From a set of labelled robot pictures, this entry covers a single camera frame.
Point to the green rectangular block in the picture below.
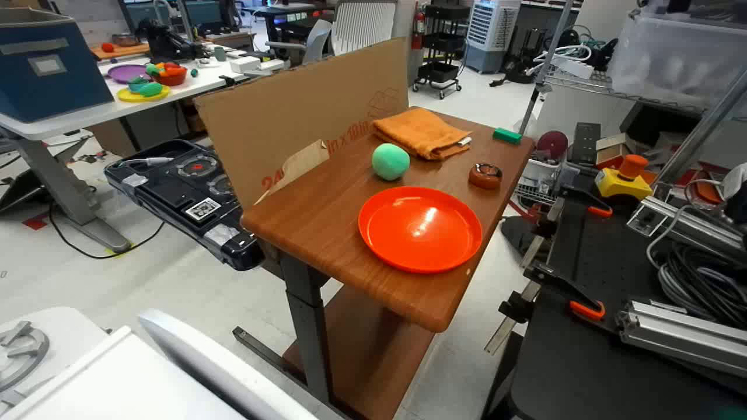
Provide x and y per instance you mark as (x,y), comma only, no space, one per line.
(506,137)

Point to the maroon round object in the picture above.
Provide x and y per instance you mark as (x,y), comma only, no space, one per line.
(550,144)

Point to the orange round plate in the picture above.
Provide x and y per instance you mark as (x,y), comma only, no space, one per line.
(421,230)

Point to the green foam ball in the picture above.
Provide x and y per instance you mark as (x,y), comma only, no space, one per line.
(389,161)

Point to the folded orange towel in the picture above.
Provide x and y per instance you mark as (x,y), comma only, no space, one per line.
(421,132)

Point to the brown tape roll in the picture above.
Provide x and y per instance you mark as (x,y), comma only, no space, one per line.
(484,176)

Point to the brown cardboard panel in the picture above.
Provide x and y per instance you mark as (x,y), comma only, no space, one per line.
(295,117)

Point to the grey metal table leg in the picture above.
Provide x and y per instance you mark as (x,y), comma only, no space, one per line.
(308,328)

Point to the black wheeled cart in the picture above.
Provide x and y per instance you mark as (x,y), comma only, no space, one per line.
(438,55)

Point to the black clamp block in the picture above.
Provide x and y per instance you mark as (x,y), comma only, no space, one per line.
(515,308)

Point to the white chair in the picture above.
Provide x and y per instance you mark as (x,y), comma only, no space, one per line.
(315,42)

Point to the black equipment case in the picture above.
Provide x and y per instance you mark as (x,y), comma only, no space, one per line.
(187,194)

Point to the white air cooler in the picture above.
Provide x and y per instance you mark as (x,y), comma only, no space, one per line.
(490,36)

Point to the grey metal pole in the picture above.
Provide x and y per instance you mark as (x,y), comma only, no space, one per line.
(543,71)

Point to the grey remote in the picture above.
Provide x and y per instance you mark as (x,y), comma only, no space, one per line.
(585,141)

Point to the red bowl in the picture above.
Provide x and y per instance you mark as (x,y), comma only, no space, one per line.
(170,75)

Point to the yellow and orange tool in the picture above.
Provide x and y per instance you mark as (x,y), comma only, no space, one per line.
(621,182)

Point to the green toy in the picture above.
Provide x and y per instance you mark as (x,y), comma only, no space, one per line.
(145,88)

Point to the yellow plate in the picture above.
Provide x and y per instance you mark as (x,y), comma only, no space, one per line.
(135,99)

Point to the purple plate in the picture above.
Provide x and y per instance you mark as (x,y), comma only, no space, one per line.
(126,73)

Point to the white machine housing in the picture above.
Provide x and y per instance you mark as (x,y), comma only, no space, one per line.
(117,381)

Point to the grey desk leg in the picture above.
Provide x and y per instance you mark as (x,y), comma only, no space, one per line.
(60,188)

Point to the long aluminium extrusion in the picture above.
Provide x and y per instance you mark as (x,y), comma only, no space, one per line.
(691,224)

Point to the short aluminium extrusion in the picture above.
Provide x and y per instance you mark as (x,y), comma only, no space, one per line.
(684,334)

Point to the diagonal aluminium bar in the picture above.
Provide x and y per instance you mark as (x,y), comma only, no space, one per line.
(700,130)

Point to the clear plastic bin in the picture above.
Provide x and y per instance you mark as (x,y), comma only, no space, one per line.
(677,60)

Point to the blue storage box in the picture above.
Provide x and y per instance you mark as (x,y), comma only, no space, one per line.
(47,71)

